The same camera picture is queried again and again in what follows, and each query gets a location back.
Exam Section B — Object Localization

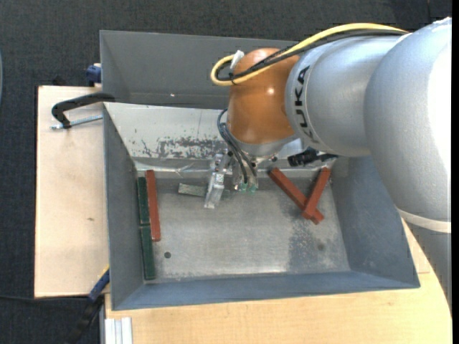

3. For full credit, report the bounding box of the pale wood board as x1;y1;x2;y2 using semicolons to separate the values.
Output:
33;85;111;300

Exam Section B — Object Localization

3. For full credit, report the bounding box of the grey metal bin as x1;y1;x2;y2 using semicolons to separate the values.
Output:
99;29;421;312

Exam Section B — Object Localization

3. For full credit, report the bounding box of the black cylinder on white bracket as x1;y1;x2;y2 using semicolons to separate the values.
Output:
286;148;339;168

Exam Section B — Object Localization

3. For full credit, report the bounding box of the dark green flat block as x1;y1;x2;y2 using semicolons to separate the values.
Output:
136;176;151;227
138;224;157;281

